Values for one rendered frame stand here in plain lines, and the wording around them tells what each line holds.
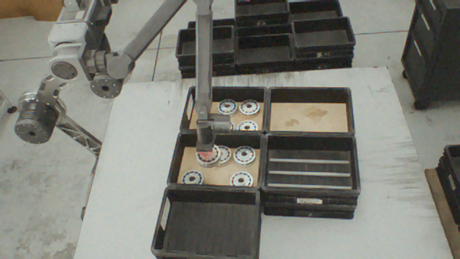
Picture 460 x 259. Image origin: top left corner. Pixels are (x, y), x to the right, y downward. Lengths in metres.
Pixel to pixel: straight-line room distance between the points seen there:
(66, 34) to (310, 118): 1.17
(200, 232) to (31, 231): 1.59
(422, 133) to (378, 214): 1.37
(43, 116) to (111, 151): 0.37
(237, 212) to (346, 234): 0.48
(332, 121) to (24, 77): 2.96
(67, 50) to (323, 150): 1.16
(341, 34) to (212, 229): 1.87
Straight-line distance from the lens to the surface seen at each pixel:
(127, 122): 2.44
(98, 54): 1.61
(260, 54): 3.19
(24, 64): 4.43
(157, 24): 1.53
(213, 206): 1.86
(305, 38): 3.14
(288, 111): 2.15
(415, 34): 3.33
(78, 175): 3.25
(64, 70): 1.66
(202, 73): 1.53
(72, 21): 1.75
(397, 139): 2.28
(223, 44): 3.13
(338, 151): 2.01
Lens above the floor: 2.42
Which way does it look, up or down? 49 degrees down
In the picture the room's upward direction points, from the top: 9 degrees counter-clockwise
